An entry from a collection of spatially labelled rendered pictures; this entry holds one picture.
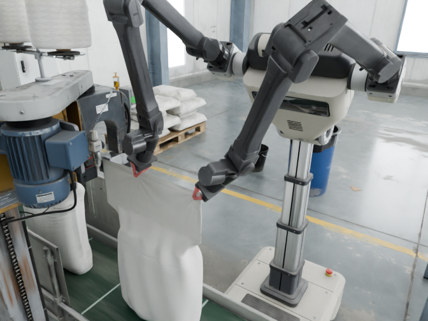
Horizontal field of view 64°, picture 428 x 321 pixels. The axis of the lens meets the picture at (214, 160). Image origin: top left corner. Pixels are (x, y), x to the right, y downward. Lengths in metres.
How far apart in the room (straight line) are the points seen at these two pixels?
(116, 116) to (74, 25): 0.49
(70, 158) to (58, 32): 0.34
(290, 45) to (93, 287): 1.51
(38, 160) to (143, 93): 0.36
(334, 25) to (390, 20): 8.19
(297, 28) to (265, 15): 9.06
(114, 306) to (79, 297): 0.19
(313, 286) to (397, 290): 0.74
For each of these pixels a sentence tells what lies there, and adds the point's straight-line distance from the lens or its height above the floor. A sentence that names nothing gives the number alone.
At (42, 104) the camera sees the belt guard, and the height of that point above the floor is 1.40.
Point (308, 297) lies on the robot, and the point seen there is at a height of 0.26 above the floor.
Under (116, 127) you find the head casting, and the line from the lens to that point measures 1.47.
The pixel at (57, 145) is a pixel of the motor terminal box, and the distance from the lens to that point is 1.02.
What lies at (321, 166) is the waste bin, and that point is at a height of 0.33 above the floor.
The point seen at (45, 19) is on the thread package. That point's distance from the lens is 1.08.
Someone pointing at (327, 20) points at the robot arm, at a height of 1.62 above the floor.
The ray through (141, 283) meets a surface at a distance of 1.50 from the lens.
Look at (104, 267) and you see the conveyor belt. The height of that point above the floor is 0.38.
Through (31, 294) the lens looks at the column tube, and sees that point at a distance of 1.59.
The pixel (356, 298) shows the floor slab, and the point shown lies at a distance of 2.47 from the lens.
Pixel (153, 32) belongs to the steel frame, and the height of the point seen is 1.23.
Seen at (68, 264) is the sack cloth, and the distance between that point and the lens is 1.94.
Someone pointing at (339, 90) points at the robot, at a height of 1.40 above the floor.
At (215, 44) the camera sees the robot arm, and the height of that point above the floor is 1.53.
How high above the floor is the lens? 1.63
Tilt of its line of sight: 24 degrees down
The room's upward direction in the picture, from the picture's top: 1 degrees clockwise
